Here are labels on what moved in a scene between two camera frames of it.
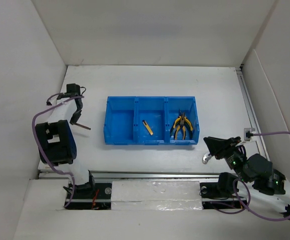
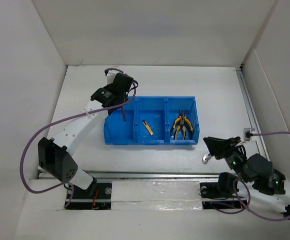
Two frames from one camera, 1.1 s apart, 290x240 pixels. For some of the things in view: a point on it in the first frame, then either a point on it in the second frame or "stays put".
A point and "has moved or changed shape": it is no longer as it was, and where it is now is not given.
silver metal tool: [206, 158] stays put
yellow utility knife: [148, 127] stays put
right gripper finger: [217, 144] stays put
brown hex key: [82, 126] has moved or changed shape
